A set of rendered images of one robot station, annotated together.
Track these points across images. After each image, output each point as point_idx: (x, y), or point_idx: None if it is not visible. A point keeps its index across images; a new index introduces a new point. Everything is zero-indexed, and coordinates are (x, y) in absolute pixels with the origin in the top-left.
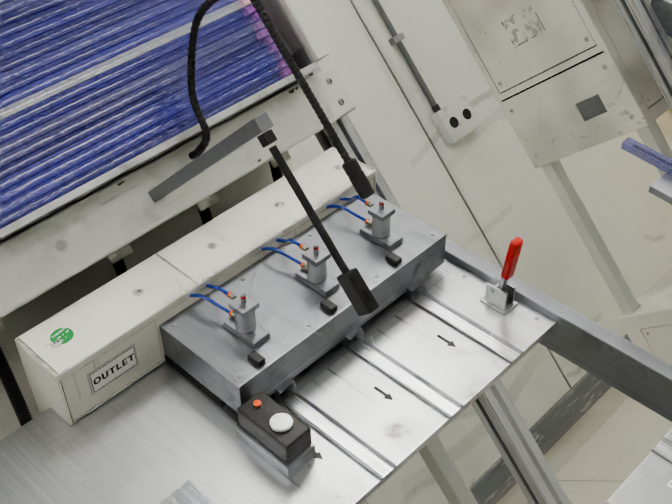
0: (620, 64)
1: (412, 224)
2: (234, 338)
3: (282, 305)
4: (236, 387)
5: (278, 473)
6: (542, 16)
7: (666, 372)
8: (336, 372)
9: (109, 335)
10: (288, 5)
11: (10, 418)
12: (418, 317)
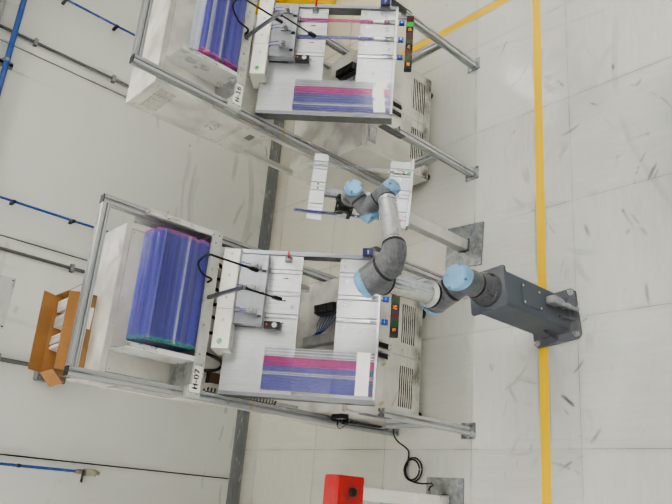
0: (252, 125)
1: (260, 257)
2: (250, 314)
3: (252, 299)
4: (260, 324)
5: (278, 332)
6: (218, 122)
7: (332, 256)
8: (270, 302)
9: (228, 333)
10: (198, 230)
11: (207, 358)
12: (275, 276)
